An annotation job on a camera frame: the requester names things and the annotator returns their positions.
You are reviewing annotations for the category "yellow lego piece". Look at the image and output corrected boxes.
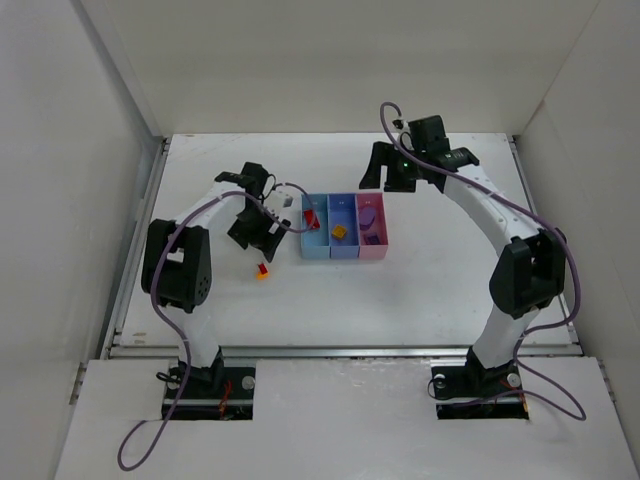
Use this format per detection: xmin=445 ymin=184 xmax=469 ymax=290
xmin=331 ymin=224 xmax=348 ymax=240

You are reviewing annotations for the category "pink container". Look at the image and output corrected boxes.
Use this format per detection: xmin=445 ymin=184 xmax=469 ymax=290
xmin=356 ymin=192 xmax=389 ymax=260

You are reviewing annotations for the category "purple lego piece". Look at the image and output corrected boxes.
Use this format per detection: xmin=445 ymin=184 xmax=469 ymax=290
xmin=358 ymin=205 xmax=377 ymax=232

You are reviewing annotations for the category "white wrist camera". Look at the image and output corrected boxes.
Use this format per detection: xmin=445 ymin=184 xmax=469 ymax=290
xmin=392 ymin=118 xmax=406 ymax=130
xmin=263 ymin=188 xmax=293 ymax=217

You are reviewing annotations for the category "aluminium rail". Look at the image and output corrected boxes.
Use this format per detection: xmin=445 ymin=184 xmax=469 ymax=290
xmin=104 ymin=343 xmax=583 ymax=359

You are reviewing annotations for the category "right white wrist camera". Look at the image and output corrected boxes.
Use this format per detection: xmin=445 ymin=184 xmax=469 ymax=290
xmin=392 ymin=118 xmax=406 ymax=130

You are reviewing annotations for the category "light blue container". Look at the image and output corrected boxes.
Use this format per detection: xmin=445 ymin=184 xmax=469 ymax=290
xmin=300 ymin=193 xmax=330 ymax=260

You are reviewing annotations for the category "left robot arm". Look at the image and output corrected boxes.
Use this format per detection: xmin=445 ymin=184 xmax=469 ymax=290
xmin=141 ymin=162 xmax=292 ymax=389

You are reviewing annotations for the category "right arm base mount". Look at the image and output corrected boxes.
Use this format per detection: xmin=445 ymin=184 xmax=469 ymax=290
xmin=428 ymin=362 xmax=529 ymax=420

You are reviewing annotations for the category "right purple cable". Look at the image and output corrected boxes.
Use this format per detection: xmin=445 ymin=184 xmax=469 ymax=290
xmin=379 ymin=102 xmax=587 ymax=421

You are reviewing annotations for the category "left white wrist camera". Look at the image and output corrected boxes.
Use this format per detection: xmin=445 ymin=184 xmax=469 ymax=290
xmin=263 ymin=188 xmax=293 ymax=217

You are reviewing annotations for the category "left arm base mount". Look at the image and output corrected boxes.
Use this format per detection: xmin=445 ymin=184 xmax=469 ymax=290
xmin=170 ymin=361 xmax=256 ymax=421

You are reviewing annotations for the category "small purple lego brick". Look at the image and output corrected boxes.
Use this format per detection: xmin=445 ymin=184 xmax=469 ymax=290
xmin=364 ymin=233 xmax=381 ymax=245

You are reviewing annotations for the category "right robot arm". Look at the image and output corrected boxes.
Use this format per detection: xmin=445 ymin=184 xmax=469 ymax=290
xmin=359 ymin=115 xmax=566 ymax=400

